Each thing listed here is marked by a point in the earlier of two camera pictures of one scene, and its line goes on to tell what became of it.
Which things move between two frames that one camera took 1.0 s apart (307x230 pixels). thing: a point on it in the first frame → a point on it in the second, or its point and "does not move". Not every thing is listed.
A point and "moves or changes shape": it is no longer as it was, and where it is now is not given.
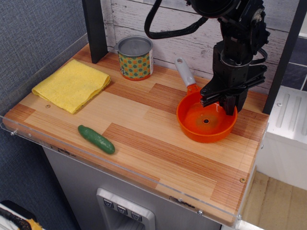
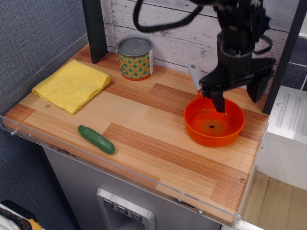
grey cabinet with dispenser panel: (102, 198) does not move
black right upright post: (290, 43) does not move
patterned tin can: (135, 57) does not move
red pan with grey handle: (202, 124) moves or changes shape
